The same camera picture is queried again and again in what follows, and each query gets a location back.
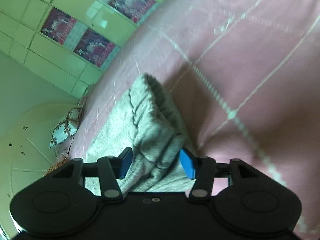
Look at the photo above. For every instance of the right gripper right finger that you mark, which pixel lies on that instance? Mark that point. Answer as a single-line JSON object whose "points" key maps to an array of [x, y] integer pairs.
{"points": [[201, 171]]}

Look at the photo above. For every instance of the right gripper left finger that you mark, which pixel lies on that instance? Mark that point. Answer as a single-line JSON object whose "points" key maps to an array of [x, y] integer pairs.
{"points": [[110, 169]]}

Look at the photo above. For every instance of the grey-green sweatpants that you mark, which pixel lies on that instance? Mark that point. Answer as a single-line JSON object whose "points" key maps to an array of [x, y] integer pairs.
{"points": [[147, 120]]}

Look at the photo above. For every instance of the orange striped pillow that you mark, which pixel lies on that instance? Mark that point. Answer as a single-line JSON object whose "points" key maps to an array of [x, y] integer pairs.
{"points": [[56, 166]]}

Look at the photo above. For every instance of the white patterned pillow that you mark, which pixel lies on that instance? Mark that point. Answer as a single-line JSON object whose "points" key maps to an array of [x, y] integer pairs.
{"points": [[67, 126]]}

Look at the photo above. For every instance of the cream arched headboard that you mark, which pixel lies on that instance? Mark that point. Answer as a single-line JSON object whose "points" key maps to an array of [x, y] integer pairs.
{"points": [[25, 154]]}

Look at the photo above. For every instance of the pink checked bed sheet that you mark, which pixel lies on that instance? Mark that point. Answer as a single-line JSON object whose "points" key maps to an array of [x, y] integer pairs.
{"points": [[244, 75]]}

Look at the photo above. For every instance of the lower left calendar poster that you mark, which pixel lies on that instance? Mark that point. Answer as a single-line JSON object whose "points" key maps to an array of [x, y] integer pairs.
{"points": [[95, 48]]}

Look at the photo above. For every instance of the calendar poster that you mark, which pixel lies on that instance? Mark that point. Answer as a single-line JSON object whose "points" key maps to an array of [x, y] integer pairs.
{"points": [[135, 10], [95, 48], [58, 25]]}

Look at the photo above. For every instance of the cream built-in wardrobe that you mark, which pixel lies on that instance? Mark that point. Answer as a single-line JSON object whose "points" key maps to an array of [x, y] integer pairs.
{"points": [[70, 43]]}

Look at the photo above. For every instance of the upper left calendar poster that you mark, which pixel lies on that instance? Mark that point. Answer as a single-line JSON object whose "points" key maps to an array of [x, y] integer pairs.
{"points": [[58, 25]]}

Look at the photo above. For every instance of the lower right calendar poster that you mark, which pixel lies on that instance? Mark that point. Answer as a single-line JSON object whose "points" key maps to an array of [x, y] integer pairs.
{"points": [[135, 10]]}

